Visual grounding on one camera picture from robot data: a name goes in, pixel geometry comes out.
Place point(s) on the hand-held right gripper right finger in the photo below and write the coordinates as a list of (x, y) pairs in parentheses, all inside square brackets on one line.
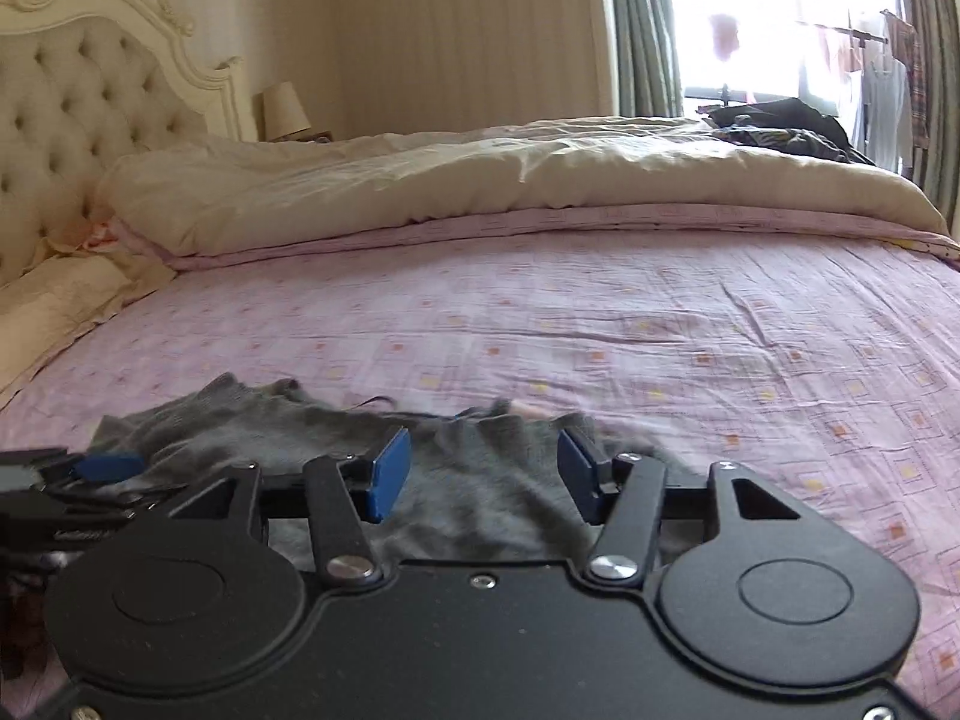
[(579, 476)]

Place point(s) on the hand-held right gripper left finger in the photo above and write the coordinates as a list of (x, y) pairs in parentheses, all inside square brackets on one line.
[(390, 476)]

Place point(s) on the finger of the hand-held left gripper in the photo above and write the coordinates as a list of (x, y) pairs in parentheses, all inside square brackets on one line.
[(109, 466)]

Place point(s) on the grey argyle sweater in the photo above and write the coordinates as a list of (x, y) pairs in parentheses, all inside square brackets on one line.
[(480, 480)]

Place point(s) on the dark clothes pile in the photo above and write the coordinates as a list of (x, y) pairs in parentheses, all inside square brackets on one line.
[(787, 131)]

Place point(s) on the pink patterned bed sheet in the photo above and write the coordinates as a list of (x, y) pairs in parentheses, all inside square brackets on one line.
[(600, 330)]

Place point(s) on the cream pillow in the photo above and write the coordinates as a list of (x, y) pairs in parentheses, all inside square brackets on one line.
[(52, 307)]

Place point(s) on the orange patterned cloth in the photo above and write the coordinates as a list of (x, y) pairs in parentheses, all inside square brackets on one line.
[(101, 236)]

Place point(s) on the cream duvet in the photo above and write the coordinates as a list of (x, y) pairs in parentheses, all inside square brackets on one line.
[(487, 180)]

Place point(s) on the cream tufted headboard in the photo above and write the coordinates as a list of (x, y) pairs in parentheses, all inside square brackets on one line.
[(90, 112)]

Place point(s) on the beige bedside lamp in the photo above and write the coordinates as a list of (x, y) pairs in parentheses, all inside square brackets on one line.
[(285, 109)]

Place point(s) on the grey-green curtain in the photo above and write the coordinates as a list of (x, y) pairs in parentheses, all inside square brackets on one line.
[(645, 22), (937, 75)]

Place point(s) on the white hanging garment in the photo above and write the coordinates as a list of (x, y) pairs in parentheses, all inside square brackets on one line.
[(885, 112)]

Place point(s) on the pink hanging garment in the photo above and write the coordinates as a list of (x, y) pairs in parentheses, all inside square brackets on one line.
[(836, 52)]

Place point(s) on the plaid hanging garment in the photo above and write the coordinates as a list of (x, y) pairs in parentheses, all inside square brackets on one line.
[(913, 75)]

